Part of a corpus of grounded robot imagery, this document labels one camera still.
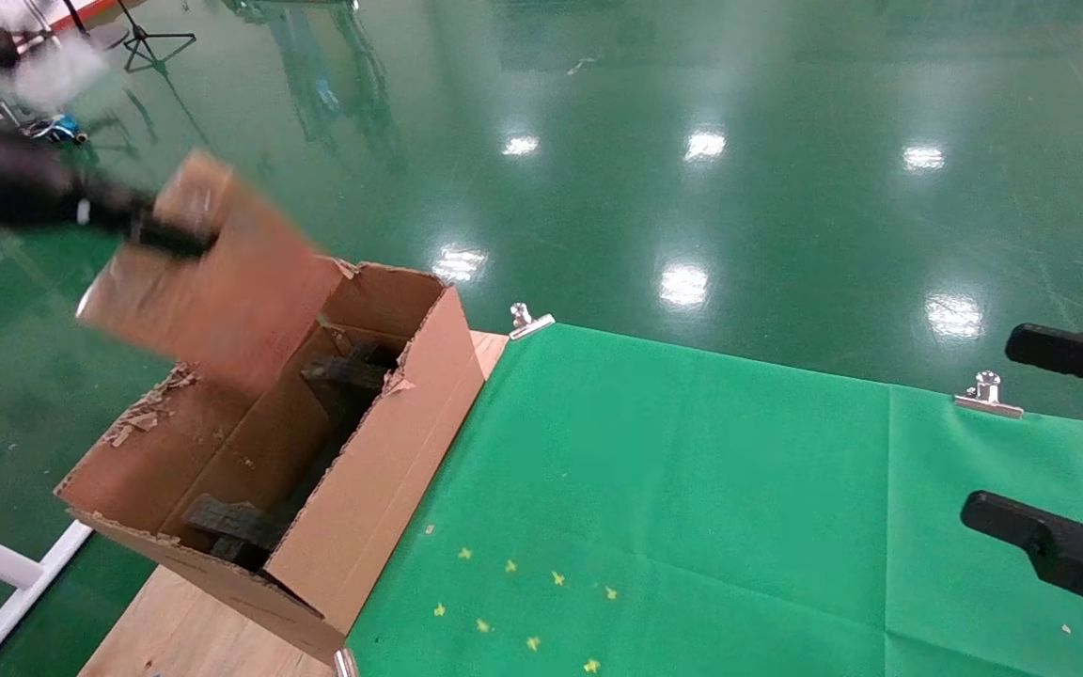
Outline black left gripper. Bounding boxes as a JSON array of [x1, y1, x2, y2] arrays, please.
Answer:
[[0, 113, 219, 260]]

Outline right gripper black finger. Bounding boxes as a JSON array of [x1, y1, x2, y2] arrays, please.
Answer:
[[1004, 323, 1083, 401], [960, 492, 1083, 645]]

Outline small brown cardboard box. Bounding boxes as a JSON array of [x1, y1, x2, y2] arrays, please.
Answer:
[[76, 149, 347, 396]]

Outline large open cardboard carton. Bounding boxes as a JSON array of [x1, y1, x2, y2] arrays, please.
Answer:
[[53, 259, 491, 664]]

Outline silver binder clip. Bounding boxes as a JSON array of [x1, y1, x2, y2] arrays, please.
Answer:
[[953, 371, 1025, 419], [508, 303, 557, 341]]

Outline wheeled metal stool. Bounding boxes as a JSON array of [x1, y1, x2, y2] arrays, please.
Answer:
[[0, 94, 89, 147]]

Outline black tripod stand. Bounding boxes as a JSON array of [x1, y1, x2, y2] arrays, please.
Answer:
[[117, 0, 196, 74]]

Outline black round-base stand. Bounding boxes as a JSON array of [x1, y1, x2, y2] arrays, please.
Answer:
[[62, 0, 129, 53]]

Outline white board with orange edge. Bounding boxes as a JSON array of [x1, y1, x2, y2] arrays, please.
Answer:
[[0, 0, 119, 29]]

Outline green table cloth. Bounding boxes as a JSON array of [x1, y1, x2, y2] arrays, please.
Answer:
[[346, 323, 1083, 677]]

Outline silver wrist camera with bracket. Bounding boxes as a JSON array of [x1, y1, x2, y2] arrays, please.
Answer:
[[0, 38, 110, 109]]

